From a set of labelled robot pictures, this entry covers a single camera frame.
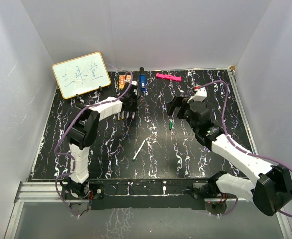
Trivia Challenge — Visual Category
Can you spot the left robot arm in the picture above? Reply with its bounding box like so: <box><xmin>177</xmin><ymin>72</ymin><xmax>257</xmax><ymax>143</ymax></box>
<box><xmin>61</xmin><ymin>80</ymin><xmax>138</xmax><ymax>199</ymax></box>

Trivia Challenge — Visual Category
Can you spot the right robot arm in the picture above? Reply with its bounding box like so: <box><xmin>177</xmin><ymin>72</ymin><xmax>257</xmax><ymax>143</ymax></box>
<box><xmin>167</xmin><ymin>97</ymin><xmax>292</xmax><ymax>216</ymax></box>

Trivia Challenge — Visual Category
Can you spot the white pen green end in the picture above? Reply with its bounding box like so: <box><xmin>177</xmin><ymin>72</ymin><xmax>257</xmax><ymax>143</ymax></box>
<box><xmin>132</xmin><ymin>140</ymin><xmax>146</xmax><ymax>161</ymax></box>

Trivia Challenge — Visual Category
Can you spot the orange small notebook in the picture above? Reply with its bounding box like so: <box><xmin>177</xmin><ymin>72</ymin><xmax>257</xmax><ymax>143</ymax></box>
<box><xmin>118</xmin><ymin>75</ymin><xmax>131</xmax><ymax>90</ymax></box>

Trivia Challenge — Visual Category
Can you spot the blue stapler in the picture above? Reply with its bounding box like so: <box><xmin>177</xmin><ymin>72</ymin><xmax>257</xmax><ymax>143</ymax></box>
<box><xmin>139</xmin><ymin>67</ymin><xmax>147</xmax><ymax>92</ymax></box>

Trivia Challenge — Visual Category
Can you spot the pink flat tool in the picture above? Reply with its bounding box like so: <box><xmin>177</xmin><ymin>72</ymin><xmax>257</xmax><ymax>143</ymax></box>
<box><xmin>156</xmin><ymin>72</ymin><xmax>182</xmax><ymax>82</ymax></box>

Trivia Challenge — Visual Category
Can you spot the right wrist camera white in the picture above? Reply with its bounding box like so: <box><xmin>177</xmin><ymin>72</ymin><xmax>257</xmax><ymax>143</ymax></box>
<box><xmin>187</xmin><ymin>86</ymin><xmax>207</xmax><ymax>104</ymax></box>

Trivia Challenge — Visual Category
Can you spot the white board yellow frame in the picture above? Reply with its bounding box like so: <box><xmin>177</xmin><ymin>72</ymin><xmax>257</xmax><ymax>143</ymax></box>
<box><xmin>52</xmin><ymin>52</ymin><xmax>111</xmax><ymax>99</ymax></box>

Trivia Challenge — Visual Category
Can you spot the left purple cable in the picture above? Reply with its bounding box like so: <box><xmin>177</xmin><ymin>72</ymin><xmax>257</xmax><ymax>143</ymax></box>
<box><xmin>54</xmin><ymin>71</ymin><xmax>134</xmax><ymax>218</ymax></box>

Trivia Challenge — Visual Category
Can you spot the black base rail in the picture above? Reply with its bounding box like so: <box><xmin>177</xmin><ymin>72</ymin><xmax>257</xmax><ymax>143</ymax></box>
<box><xmin>61</xmin><ymin>178</ymin><xmax>238</xmax><ymax>211</ymax></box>

